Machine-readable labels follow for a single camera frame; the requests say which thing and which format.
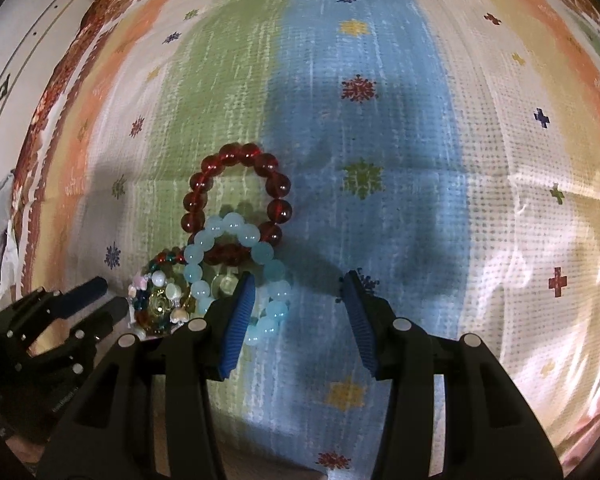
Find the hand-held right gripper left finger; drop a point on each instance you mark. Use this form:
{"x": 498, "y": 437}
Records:
{"x": 238, "y": 321}

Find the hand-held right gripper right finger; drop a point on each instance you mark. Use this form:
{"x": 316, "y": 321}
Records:
{"x": 357, "y": 317}

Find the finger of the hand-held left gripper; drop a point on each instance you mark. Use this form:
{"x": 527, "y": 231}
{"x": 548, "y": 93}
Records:
{"x": 107, "y": 317}
{"x": 82, "y": 293}

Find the striped patterned blanket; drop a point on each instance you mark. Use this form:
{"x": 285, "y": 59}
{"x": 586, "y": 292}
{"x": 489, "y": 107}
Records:
{"x": 380, "y": 135}

